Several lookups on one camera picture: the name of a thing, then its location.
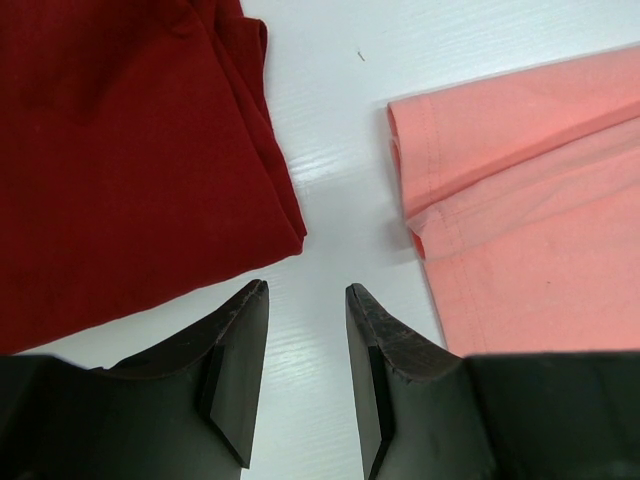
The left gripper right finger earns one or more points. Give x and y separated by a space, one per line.
425 413

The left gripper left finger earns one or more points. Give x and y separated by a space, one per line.
184 408

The pink t-shirt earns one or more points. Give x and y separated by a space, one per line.
521 193

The red folded t-shirt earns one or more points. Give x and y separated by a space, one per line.
138 160

